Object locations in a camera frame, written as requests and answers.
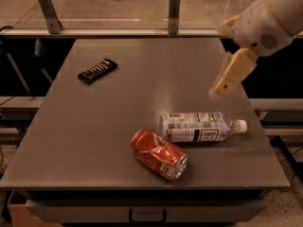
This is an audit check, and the horizontal metal rail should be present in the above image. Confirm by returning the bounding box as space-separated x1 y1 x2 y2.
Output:
0 28 223 39

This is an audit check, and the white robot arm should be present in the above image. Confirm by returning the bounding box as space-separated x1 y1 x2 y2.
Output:
208 0 303 99

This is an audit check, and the dark chocolate bar wrapper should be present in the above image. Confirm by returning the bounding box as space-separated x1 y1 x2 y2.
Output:
78 59 117 85

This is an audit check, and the left metal rail bracket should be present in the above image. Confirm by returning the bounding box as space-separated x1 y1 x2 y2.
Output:
38 0 62 34

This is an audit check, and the crushed red coke can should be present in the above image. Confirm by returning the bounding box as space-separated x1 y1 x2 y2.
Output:
131 129 188 181

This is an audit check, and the grey table drawer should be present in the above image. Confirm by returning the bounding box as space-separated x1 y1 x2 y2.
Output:
26 199 266 224

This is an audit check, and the black drawer handle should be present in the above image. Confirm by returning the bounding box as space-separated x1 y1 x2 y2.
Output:
129 207 167 223

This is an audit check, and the cardboard box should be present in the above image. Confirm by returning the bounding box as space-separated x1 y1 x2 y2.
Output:
7 191 61 227

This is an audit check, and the clear plastic water bottle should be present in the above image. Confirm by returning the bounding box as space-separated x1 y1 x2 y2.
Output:
160 112 248 143

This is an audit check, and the metal rail bracket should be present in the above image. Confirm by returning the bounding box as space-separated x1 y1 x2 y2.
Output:
38 0 62 34
168 0 181 34

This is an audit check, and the middle metal rail bracket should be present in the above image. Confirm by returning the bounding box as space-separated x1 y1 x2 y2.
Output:
168 0 181 34

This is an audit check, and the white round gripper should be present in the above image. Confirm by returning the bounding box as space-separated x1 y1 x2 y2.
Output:
208 0 294 98

